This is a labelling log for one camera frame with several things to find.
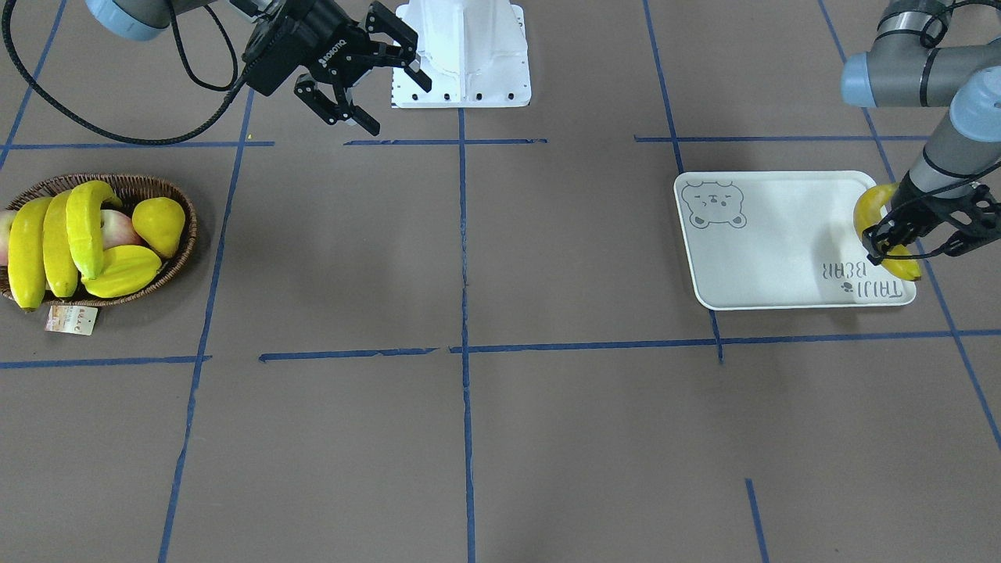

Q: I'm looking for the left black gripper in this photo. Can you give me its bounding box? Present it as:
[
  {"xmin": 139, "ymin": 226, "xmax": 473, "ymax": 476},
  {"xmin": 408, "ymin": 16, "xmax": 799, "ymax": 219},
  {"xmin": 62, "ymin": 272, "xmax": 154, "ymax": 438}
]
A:
[{"xmin": 864, "ymin": 175, "xmax": 1000, "ymax": 260}]

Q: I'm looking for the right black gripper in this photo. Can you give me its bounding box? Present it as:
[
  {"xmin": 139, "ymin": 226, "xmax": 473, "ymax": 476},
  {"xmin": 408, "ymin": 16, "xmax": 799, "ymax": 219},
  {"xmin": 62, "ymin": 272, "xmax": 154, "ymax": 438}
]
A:
[{"xmin": 241, "ymin": 1, "xmax": 432, "ymax": 136}]

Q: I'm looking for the yellow banana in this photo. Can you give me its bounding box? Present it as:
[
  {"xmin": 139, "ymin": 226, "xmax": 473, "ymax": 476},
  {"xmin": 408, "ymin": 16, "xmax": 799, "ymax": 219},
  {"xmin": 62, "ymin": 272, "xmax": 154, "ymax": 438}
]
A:
[
  {"xmin": 66, "ymin": 181, "xmax": 122, "ymax": 279},
  {"xmin": 8, "ymin": 197, "xmax": 52, "ymax": 311},
  {"xmin": 42, "ymin": 190, "xmax": 79, "ymax": 299},
  {"xmin": 853, "ymin": 183, "xmax": 922, "ymax": 282}
]

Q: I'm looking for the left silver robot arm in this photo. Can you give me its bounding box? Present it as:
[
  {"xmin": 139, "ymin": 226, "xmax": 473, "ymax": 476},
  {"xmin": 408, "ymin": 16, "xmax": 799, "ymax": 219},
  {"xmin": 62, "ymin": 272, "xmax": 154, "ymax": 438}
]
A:
[{"xmin": 841, "ymin": 1, "xmax": 1000, "ymax": 266}]

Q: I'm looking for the brown wicker basket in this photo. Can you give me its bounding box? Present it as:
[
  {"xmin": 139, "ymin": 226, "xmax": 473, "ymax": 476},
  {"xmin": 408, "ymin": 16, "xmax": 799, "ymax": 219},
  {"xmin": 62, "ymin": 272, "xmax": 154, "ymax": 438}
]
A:
[{"xmin": 2, "ymin": 174, "xmax": 199, "ymax": 307}]

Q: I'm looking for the pink apple behind bananas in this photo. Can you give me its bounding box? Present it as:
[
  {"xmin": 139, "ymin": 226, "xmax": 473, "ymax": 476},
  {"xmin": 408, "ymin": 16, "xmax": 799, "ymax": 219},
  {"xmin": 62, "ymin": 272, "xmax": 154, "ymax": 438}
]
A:
[{"xmin": 100, "ymin": 208, "xmax": 145, "ymax": 250}]

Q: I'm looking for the white bear tray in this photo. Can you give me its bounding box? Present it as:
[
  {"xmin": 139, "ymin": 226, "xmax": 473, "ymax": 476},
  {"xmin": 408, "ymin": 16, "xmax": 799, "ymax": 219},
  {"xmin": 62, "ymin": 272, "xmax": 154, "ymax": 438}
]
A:
[{"xmin": 673, "ymin": 170, "xmax": 917, "ymax": 311}]

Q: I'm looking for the yellow pear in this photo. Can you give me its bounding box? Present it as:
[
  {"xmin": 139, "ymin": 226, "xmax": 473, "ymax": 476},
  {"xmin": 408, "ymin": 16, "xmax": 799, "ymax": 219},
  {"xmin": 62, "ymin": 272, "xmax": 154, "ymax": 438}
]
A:
[{"xmin": 131, "ymin": 197, "xmax": 186, "ymax": 260}]

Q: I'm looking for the yellow mango bottom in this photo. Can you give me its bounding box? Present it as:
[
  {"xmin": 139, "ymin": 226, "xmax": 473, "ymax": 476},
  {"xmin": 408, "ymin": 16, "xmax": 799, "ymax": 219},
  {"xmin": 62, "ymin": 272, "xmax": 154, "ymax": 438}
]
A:
[{"xmin": 82, "ymin": 245, "xmax": 163, "ymax": 299}]

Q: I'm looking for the paper price tag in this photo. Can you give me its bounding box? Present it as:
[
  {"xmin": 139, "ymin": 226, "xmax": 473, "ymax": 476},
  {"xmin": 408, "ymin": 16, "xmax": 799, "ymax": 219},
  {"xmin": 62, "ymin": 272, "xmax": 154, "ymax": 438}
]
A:
[{"xmin": 44, "ymin": 304, "xmax": 100, "ymax": 336}]

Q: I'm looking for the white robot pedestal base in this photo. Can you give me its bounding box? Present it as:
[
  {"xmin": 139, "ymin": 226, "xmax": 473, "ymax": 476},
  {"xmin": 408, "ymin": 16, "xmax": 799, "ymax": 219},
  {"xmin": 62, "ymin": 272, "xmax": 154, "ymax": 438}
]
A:
[{"xmin": 391, "ymin": 1, "xmax": 532, "ymax": 108}]

